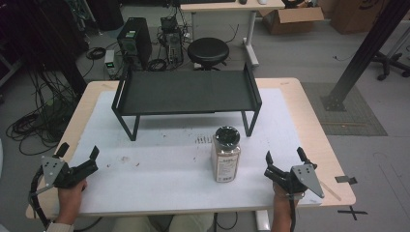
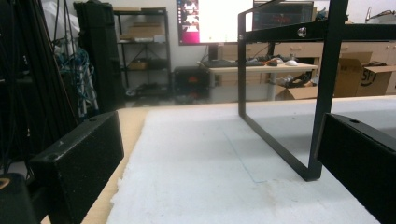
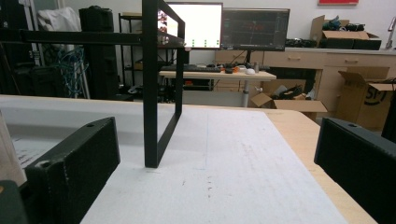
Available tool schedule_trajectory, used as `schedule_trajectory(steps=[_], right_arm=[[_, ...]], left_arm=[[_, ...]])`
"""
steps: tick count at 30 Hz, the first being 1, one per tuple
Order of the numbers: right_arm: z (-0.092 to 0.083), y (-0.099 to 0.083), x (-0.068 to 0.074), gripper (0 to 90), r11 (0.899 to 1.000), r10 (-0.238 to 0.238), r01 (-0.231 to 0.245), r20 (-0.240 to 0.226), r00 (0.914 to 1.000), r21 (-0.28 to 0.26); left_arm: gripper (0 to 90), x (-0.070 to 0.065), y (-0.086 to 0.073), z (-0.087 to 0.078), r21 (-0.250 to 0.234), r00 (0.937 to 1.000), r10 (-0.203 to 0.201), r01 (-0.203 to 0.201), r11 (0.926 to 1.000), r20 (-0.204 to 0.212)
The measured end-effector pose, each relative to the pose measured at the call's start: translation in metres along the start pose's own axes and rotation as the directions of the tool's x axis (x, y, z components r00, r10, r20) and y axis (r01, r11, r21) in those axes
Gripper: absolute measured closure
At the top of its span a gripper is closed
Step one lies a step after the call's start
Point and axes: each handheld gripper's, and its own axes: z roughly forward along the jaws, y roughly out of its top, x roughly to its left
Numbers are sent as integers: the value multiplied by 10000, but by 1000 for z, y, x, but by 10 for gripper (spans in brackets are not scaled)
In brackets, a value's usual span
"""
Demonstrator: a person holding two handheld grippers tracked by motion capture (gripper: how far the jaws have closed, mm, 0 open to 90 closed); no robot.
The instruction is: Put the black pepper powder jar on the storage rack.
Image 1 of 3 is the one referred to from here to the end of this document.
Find tangle of black cables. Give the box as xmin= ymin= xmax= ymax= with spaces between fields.
xmin=5 ymin=69 xmax=85 ymax=157

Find white table mat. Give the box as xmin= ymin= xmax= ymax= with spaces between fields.
xmin=69 ymin=87 xmax=324 ymax=217

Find person's left hand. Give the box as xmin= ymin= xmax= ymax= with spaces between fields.
xmin=56 ymin=178 xmax=89 ymax=224

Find white table leg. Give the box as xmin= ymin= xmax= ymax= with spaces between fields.
xmin=255 ymin=209 xmax=271 ymax=232

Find open cardboard box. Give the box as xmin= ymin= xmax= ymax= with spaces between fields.
xmin=258 ymin=6 xmax=325 ymax=36

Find clear jar with black lid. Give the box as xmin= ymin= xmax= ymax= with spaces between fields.
xmin=210 ymin=125 xmax=242 ymax=184

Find open computer case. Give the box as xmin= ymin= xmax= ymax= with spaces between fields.
xmin=159 ymin=15 xmax=185 ymax=66

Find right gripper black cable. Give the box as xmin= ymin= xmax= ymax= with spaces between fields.
xmin=287 ymin=192 xmax=298 ymax=232

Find black office chair base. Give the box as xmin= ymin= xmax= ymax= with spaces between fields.
xmin=371 ymin=47 xmax=410 ymax=82

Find person's legs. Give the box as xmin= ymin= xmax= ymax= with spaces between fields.
xmin=111 ymin=213 xmax=215 ymax=232

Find white desk with wooden top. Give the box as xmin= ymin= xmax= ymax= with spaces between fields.
xmin=179 ymin=0 xmax=286 ymax=69

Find black computer tower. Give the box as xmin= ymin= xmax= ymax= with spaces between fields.
xmin=116 ymin=16 xmax=153 ymax=71

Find black keyboard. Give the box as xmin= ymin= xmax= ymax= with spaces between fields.
xmin=179 ymin=0 xmax=237 ymax=5

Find person's right hand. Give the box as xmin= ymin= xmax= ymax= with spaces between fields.
xmin=272 ymin=181 xmax=300 ymax=209

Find black tape cross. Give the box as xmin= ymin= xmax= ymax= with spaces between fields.
xmin=337 ymin=205 xmax=368 ymax=222

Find grey floor mat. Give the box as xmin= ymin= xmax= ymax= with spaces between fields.
xmin=301 ymin=81 xmax=389 ymax=137

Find coiled black cable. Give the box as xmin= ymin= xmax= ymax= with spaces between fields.
xmin=85 ymin=46 xmax=107 ymax=61

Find black round stool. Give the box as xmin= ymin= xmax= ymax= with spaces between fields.
xmin=187 ymin=37 xmax=231 ymax=72

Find large closed cardboard box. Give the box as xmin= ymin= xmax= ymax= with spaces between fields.
xmin=329 ymin=0 xmax=410 ymax=36

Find black metal shelf rack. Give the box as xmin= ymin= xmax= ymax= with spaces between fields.
xmin=110 ymin=61 xmax=263 ymax=142

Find small white device green display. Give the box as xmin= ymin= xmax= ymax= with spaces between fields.
xmin=103 ymin=49 xmax=123 ymax=79

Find black tape piece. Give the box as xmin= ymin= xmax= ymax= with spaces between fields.
xmin=334 ymin=175 xmax=359 ymax=186

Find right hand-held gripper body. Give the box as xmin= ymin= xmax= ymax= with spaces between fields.
xmin=263 ymin=163 xmax=326 ymax=200

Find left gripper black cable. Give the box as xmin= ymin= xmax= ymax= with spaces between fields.
xmin=27 ymin=165 xmax=53 ymax=230

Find black cable under table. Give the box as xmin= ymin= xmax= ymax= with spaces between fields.
xmin=213 ymin=212 xmax=239 ymax=232

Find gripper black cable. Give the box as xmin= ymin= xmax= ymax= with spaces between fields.
xmin=287 ymin=192 xmax=298 ymax=232
xmin=27 ymin=165 xmax=53 ymax=230

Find black metal post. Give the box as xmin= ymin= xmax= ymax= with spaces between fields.
xmin=320 ymin=0 xmax=410 ymax=112

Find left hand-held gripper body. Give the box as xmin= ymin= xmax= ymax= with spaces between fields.
xmin=29 ymin=155 xmax=100 ymax=197

